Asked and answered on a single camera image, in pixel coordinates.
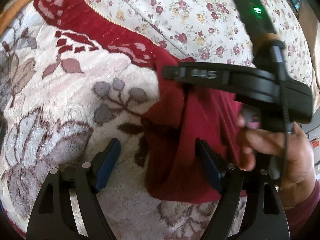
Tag red fleece shirt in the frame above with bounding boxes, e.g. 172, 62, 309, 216
139, 47, 251, 204

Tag maroon right sleeve forearm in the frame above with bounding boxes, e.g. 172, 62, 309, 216
285, 180, 319, 240

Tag floral white duvet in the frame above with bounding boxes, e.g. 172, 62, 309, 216
84, 0, 312, 85

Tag orange patterned blanket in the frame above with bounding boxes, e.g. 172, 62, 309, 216
1, 0, 32, 35

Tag red white plush blanket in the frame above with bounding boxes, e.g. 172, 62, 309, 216
1, 0, 216, 239

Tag person's right hand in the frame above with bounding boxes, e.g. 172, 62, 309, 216
236, 115, 316, 210

